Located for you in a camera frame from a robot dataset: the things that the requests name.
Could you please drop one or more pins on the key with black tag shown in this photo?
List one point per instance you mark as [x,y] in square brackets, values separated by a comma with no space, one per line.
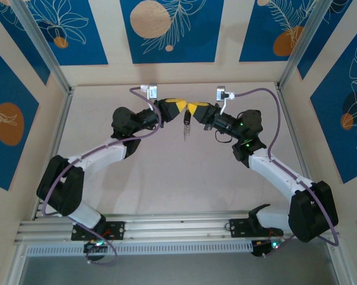
[186,118]

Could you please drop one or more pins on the clear plastic zip bag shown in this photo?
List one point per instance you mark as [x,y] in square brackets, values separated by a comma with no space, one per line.
[186,133]

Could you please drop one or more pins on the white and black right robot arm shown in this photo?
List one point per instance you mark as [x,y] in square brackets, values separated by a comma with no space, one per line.
[273,166]

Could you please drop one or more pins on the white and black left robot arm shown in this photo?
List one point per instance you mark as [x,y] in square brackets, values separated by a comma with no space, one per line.
[101,154]

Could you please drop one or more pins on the black electronics board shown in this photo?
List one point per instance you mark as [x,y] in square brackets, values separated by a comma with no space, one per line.
[92,248]
[260,248]

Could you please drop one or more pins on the grey metal plate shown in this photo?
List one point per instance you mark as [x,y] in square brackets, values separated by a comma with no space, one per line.
[178,273]

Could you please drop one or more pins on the aluminium side rail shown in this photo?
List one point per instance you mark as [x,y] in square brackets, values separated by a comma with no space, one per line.
[60,124]
[288,118]

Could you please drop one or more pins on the aluminium frame post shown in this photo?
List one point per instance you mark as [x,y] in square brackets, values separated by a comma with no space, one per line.
[306,44]
[44,44]

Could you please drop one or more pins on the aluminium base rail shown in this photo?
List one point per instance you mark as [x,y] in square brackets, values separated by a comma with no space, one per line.
[178,228]

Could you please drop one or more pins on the aluminium frame bar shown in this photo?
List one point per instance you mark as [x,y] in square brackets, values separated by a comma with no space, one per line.
[340,264]
[15,270]

